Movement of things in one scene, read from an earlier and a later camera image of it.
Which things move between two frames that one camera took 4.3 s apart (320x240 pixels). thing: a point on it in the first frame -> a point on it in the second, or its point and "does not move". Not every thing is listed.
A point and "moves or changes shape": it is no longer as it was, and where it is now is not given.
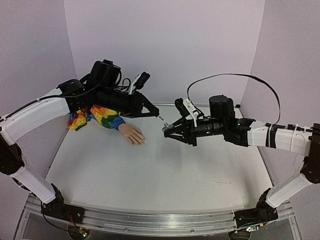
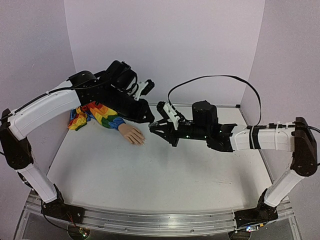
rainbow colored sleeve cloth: x=108 y=118 does not move
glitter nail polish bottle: x=166 y=126 moves or changes shape
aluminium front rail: x=158 y=223 does not move
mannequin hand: x=132 y=134 does not move
